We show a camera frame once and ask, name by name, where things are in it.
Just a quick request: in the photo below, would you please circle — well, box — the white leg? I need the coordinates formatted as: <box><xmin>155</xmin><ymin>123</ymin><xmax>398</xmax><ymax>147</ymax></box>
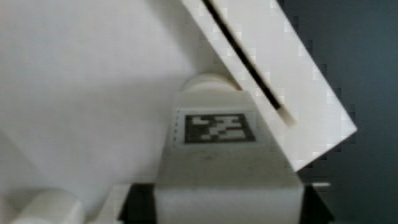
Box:
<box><xmin>155</xmin><ymin>73</ymin><xmax>304</xmax><ymax>224</ymax></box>

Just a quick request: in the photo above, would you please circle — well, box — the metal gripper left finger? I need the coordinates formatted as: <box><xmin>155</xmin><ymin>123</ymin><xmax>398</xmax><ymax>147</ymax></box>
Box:
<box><xmin>87</xmin><ymin>182</ymin><xmax>158</xmax><ymax>224</ymax></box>

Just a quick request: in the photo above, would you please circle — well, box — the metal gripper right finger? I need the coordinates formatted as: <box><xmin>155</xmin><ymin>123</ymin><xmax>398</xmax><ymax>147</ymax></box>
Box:
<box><xmin>299</xmin><ymin>184</ymin><xmax>334</xmax><ymax>224</ymax></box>

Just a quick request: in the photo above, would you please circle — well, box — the white square table top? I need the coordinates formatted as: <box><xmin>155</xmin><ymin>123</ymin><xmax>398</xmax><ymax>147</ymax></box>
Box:
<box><xmin>0</xmin><ymin>0</ymin><xmax>359</xmax><ymax>224</ymax></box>

